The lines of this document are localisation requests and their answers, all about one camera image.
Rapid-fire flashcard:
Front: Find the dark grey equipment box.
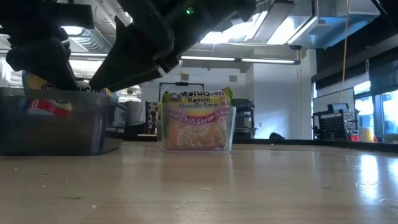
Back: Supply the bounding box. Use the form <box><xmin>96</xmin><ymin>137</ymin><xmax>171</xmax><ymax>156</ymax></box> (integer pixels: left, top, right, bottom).
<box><xmin>0</xmin><ymin>86</ymin><xmax>127</xmax><ymax>157</ymax></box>

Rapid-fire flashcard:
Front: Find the black partition panel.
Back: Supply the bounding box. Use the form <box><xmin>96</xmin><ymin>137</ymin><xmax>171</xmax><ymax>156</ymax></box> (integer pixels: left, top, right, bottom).
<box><xmin>124</xmin><ymin>100</ymin><xmax>146</xmax><ymax>141</ymax></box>

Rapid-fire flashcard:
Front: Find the silver rectangular ceiling duct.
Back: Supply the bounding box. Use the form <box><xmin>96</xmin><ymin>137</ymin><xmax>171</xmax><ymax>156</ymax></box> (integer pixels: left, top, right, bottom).
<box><xmin>287</xmin><ymin>0</ymin><xmax>382</xmax><ymax>50</ymax></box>

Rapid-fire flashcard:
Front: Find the yellow plastic container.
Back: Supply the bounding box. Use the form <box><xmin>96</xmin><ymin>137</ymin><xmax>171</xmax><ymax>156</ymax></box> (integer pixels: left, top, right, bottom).
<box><xmin>359</xmin><ymin>126</ymin><xmax>376</xmax><ymax>143</ymax></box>

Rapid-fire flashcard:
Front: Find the black wire utility cart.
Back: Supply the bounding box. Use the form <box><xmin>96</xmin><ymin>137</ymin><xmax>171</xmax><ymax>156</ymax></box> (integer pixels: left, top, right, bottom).
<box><xmin>311</xmin><ymin>102</ymin><xmax>359</xmax><ymax>140</ymax></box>

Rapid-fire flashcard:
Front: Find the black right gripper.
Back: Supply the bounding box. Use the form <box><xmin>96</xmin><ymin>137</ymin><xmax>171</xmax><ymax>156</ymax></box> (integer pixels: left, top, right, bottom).
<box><xmin>88</xmin><ymin>0</ymin><xmax>206</xmax><ymax>93</ymax></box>

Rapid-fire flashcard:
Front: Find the black aluminium rig frame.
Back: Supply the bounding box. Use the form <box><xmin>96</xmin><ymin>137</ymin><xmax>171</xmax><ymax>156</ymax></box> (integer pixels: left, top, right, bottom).
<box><xmin>233</xmin><ymin>138</ymin><xmax>398</xmax><ymax>154</ymax></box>

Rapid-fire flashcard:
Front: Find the black equipment cart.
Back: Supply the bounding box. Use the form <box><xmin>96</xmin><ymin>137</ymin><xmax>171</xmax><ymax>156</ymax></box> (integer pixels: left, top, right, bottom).
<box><xmin>231</xmin><ymin>98</ymin><xmax>258</xmax><ymax>139</ymax></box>

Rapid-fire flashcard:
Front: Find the long ceiling light strip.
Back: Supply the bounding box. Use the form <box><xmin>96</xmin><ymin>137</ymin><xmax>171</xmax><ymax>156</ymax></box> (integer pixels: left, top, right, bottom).
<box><xmin>70</xmin><ymin>52</ymin><xmax>109</xmax><ymax>58</ymax></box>
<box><xmin>179</xmin><ymin>55</ymin><xmax>301</xmax><ymax>65</ymax></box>

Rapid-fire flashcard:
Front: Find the black metal frame stand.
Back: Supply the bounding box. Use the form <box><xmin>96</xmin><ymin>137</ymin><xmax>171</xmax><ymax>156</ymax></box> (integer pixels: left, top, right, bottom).
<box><xmin>159</xmin><ymin>81</ymin><xmax>206</xmax><ymax>102</ymax></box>

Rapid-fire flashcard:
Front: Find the green pink lime shrimp pack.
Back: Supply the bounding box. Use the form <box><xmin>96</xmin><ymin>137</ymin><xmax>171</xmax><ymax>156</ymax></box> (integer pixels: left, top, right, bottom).
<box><xmin>161</xmin><ymin>86</ymin><xmax>233</xmax><ymax>150</ymax></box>

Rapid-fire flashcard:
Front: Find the dark patterned fabric panel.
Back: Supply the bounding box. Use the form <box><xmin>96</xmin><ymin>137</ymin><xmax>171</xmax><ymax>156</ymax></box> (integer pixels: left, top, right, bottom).
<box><xmin>145</xmin><ymin>101</ymin><xmax>159</xmax><ymax>135</ymax></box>

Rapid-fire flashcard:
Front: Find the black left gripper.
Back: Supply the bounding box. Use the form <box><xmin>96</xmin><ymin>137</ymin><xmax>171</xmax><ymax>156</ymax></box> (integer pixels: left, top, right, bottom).
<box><xmin>0</xmin><ymin>0</ymin><xmax>95</xmax><ymax>91</ymax></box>

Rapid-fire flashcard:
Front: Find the silver ventilation duct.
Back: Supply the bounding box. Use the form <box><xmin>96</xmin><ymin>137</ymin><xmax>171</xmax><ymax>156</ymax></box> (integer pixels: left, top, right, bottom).
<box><xmin>67</xmin><ymin>26</ymin><xmax>113</xmax><ymax>54</ymax></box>

